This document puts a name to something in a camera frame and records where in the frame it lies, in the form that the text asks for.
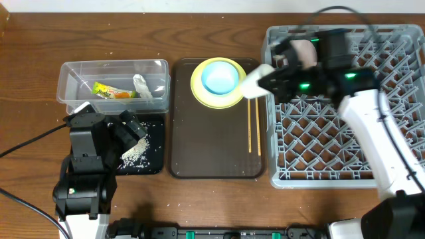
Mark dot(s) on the light blue saucer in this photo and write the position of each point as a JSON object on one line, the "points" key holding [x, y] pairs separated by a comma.
{"points": [[220, 77]]}

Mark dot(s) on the clear plastic bin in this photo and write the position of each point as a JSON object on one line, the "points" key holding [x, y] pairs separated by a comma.
{"points": [[76, 81]]}

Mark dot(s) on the white tissue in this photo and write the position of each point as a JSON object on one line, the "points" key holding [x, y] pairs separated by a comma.
{"points": [[141, 88]]}

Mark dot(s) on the dark brown serving tray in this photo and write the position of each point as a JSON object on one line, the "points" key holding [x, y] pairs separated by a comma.
{"points": [[206, 143]]}

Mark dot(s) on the rice pile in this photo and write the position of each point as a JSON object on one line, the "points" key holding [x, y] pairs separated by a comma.
{"points": [[136, 157]]}

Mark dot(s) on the yellow plate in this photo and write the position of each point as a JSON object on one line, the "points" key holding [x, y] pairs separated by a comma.
{"points": [[212, 100]]}

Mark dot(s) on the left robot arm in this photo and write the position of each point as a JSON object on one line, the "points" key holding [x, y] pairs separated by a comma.
{"points": [[87, 181]]}

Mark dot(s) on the grey dishwasher rack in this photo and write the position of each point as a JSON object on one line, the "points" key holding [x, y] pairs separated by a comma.
{"points": [[310, 147]]}

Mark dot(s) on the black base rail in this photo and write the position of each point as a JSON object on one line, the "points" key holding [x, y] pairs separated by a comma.
{"points": [[132, 229]]}

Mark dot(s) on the pale green cup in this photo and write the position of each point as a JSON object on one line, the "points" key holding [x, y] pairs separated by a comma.
{"points": [[250, 87]]}

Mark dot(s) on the white bowl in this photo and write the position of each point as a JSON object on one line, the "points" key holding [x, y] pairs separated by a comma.
{"points": [[306, 53]]}

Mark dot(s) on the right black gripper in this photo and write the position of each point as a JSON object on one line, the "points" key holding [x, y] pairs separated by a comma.
{"points": [[281, 89]]}

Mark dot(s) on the black plastic tray bin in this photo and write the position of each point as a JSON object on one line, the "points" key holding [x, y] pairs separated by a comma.
{"points": [[155, 154]]}

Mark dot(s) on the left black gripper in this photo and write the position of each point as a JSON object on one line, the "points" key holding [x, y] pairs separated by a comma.
{"points": [[119, 130]]}

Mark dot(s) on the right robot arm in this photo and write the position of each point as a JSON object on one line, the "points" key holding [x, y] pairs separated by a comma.
{"points": [[399, 176]]}

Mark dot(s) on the yellow green snack wrapper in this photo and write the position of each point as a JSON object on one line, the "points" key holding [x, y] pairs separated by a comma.
{"points": [[109, 92]]}

